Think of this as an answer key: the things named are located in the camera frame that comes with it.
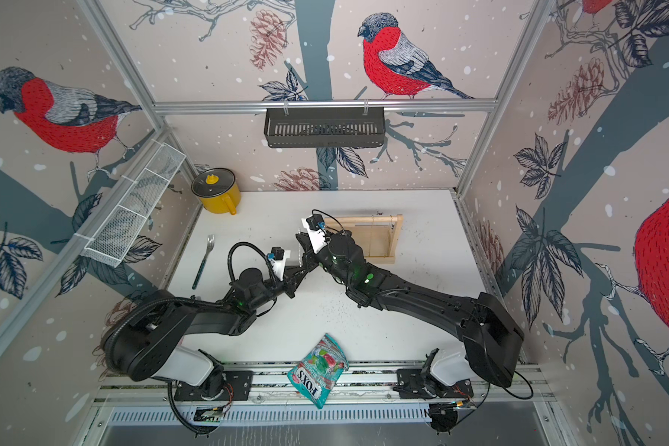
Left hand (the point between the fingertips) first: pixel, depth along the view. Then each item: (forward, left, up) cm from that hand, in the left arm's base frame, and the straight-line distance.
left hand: (312, 265), depth 83 cm
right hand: (+2, +2, +15) cm, 15 cm away
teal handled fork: (+16, +42, -13) cm, 47 cm away
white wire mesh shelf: (+5, +58, +8) cm, 59 cm away
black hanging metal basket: (+52, -2, +14) cm, 54 cm away
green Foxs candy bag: (-27, -3, -9) cm, 29 cm away
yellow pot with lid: (+35, +40, -3) cm, 53 cm away
